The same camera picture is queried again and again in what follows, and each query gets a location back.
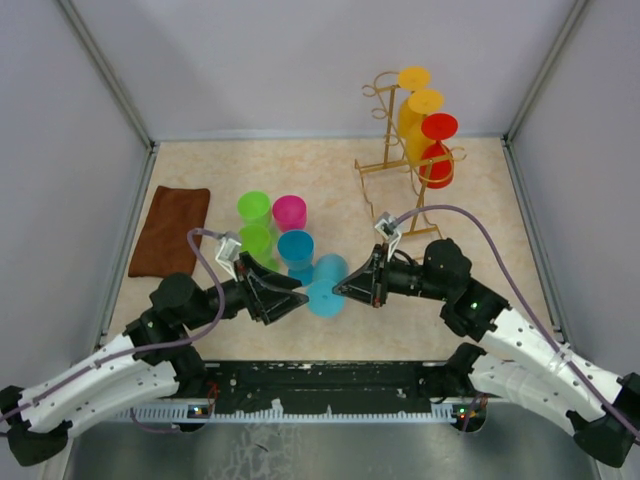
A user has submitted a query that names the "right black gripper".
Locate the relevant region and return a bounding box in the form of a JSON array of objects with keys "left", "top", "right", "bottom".
[{"left": 333, "top": 242, "right": 450, "bottom": 308}]

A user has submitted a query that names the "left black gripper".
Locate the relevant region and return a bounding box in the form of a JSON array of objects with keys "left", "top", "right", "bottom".
[{"left": 185, "top": 251, "right": 310, "bottom": 330}]

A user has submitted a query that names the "blue wine glass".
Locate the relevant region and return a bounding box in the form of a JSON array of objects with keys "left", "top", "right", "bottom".
[
  {"left": 307, "top": 254, "right": 348, "bottom": 318},
  {"left": 277, "top": 230, "right": 315, "bottom": 286}
]

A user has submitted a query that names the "green wine glass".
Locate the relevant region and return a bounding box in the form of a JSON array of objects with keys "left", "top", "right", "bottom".
[
  {"left": 236, "top": 190, "right": 272, "bottom": 226},
  {"left": 239, "top": 224, "right": 279, "bottom": 272}
]

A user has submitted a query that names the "pink wine glass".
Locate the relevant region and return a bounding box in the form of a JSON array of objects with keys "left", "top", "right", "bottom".
[{"left": 272, "top": 195, "right": 307, "bottom": 232}]

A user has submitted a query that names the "red wine glass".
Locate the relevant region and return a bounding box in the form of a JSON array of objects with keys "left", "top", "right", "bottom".
[{"left": 419, "top": 112, "right": 458, "bottom": 190}]

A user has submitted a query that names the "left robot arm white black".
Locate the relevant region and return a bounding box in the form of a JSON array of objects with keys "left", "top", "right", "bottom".
[{"left": 1, "top": 253, "right": 309, "bottom": 467}]

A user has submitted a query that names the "yellow wine glass front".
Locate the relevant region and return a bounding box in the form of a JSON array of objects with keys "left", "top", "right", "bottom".
[{"left": 406, "top": 88, "right": 444, "bottom": 163}]

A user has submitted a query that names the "yellow wine glass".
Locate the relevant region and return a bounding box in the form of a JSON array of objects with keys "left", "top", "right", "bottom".
[
  {"left": 406, "top": 88, "right": 444, "bottom": 163},
  {"left": 397, "top": 66, "right": 431, "bottom": 138}
]

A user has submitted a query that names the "yellow wine glass back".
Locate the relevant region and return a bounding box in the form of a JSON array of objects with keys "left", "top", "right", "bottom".
[{"left": 397, "top": 66, "right": 431, "bottom": 138}]

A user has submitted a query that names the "brown folded cloth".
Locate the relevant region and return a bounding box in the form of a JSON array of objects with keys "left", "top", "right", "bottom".
[{"left": 128, "top": 186, "right": 211, "bottom": 279}]

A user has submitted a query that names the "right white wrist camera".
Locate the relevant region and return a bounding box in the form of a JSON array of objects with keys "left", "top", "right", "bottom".
[{"left": 374, "top": 212, "right": 402, "bottom": 260}]

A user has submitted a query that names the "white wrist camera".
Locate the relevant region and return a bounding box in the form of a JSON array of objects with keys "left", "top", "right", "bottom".
[
  {"left": 374, "top": 212, "right": 402, "bottom": 260},
  {"left": 215, "top": 231, "right": 242, "bottom": 276}
]

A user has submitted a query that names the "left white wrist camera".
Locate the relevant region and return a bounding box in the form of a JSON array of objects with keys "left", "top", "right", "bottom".
[{"left": 215, "top": 231, "right": 242, "bottom": 276}]

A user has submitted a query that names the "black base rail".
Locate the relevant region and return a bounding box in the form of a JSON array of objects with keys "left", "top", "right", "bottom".
[{"left": 172, "top": 359, "right": 489, "bottom": 432}]

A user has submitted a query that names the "gold wire glass rack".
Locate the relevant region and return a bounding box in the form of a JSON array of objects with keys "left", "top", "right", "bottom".
[{"left": 354, "top": 69, "right": 466, "bottom": 216}]

